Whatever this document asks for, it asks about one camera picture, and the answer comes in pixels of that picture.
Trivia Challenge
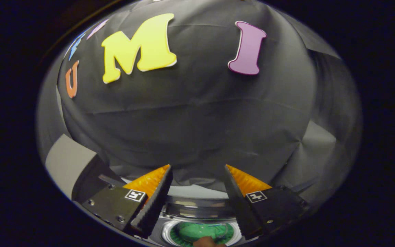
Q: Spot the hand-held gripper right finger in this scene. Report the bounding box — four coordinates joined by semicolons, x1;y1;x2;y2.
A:
224;164;310;240

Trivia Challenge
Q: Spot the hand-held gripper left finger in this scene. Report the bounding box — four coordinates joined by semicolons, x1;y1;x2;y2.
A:
82;164;174;238

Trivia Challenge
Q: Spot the grey washing machine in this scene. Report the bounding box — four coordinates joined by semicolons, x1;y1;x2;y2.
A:
148;195;244;247

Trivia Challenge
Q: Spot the dark washing machine lid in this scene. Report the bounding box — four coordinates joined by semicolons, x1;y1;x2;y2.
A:
161;196;236;221

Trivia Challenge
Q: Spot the green polo shirt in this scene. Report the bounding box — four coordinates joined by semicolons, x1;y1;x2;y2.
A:
170;222;235;247

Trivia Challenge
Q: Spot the black backdrop cloth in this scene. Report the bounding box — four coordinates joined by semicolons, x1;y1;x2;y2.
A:
36;0;362;206

